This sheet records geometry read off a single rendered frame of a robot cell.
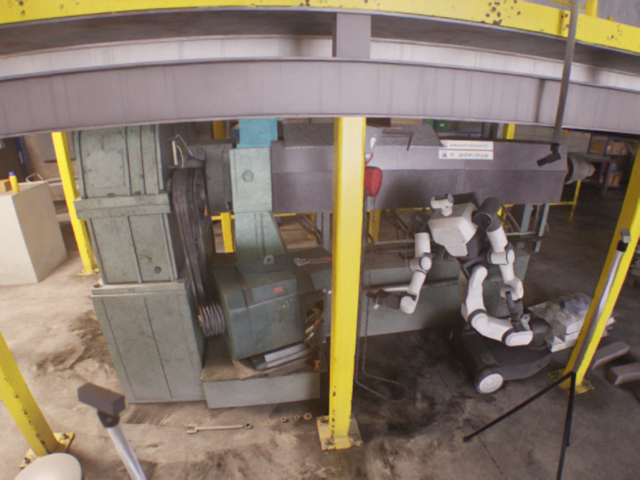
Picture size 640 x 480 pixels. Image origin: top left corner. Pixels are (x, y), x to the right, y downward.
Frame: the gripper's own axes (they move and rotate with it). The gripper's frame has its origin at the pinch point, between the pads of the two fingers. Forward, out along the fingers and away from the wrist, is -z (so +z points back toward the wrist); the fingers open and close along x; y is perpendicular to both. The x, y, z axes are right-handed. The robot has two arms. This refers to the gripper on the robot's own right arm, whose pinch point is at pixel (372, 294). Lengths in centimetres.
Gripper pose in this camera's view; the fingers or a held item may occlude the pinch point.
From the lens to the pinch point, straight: 211.1
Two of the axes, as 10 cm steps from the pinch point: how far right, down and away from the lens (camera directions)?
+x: 5.3, -3.2, 7.8
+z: 8.5, 2.0, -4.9
